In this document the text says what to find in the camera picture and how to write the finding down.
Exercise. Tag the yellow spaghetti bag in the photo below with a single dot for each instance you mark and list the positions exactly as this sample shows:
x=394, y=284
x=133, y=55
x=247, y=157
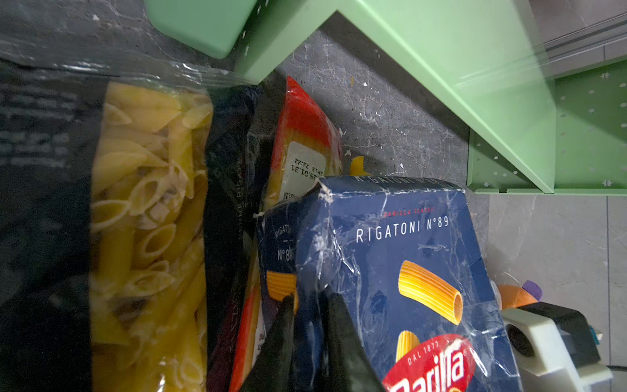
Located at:
x=357, y=167

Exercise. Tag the orange monster plush toy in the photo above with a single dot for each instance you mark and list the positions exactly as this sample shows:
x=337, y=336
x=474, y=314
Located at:
x=517, y=296

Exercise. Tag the red spaghetti pack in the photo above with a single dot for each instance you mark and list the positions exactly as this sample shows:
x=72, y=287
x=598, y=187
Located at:
x=306, y=146

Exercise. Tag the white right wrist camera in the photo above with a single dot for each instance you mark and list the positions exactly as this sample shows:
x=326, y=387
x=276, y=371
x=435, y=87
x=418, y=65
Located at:
x=556, y=349

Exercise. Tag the blue Barilla rigatoni box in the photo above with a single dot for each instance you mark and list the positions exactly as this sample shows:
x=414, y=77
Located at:
x=403, y=254

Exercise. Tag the small green cup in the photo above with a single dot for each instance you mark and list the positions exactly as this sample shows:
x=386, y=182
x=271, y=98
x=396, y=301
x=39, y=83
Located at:
x=208, y=26

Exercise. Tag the green two-tier shelf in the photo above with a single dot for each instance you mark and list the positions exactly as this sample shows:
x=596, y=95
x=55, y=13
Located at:
x=532, y=131

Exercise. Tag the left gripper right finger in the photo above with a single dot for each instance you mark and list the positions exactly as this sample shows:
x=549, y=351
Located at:
x=349, y=369

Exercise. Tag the black penne pasta bag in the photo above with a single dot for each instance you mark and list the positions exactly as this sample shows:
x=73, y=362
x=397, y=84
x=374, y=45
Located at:
x=123, y=192

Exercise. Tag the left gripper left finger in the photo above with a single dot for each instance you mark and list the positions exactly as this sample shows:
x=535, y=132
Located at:
x=273, y=367

